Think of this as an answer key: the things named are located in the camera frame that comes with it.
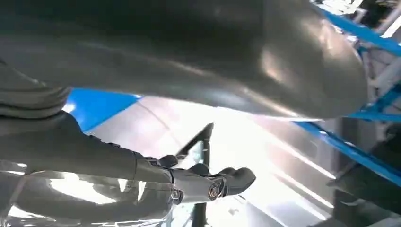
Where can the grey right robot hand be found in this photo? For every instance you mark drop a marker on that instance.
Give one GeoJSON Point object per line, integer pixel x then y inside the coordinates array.
{"type": "Point", "coordinates": [194, 53]}

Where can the black metal stand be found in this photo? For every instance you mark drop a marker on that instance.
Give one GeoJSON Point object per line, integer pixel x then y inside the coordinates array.
{"type": "Point", "coordinates": [205, 137]}

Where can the blue flat panel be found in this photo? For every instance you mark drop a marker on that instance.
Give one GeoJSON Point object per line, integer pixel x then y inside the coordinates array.
{"type": "Point", "coordinates": [94, 106]}

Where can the ribbed grey right arm sleeve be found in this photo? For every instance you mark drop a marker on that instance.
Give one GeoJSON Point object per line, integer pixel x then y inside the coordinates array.
{"type": "Point", "coordinates": [28, 100]}

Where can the blue metal frame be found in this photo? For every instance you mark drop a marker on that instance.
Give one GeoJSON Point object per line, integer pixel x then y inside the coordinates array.
{"type": "Point", "coordinates": [354, 152]}

